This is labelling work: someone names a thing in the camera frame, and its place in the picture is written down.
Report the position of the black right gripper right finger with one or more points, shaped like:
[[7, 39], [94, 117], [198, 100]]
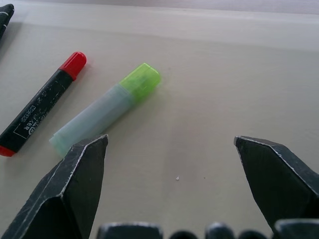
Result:
[[281, 179]]

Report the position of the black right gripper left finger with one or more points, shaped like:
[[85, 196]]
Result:
[[62, 189]]

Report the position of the black marker with red cap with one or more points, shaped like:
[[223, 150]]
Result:
[[37, 104]]

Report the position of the translucent highlighter with green cap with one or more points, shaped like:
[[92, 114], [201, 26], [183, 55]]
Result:
[[104, 107]]

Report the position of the black grid-pattern pouch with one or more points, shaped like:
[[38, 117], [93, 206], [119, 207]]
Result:
[[3, 17]]

